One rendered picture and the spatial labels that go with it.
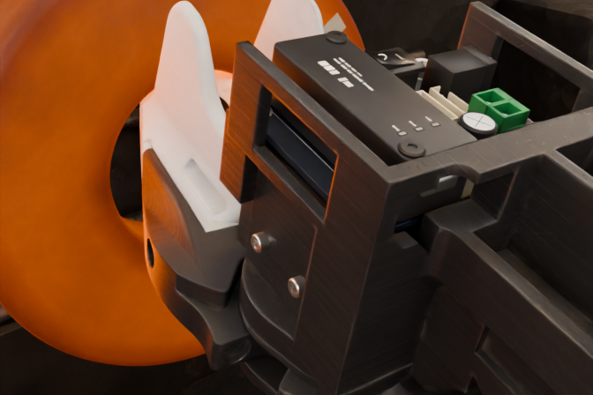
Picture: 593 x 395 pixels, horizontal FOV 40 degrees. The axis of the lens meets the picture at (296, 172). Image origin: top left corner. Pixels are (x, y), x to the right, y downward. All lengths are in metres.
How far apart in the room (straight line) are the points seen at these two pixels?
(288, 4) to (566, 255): 0.12
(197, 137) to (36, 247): 0.07
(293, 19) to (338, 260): 0.11
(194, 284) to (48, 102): 0.08
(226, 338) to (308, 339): 0.03
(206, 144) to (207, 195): 0.01
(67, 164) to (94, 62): 0.03
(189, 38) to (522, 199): 0.10
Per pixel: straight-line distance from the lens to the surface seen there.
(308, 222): 0.17
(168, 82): 0.24
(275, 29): 0.25
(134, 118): 0.52
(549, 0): 0.69
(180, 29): 0.23
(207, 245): 0.21
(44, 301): 0.27
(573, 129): 0.17
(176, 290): 0.21
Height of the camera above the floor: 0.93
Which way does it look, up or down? 24 degrees down
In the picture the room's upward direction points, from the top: straight up
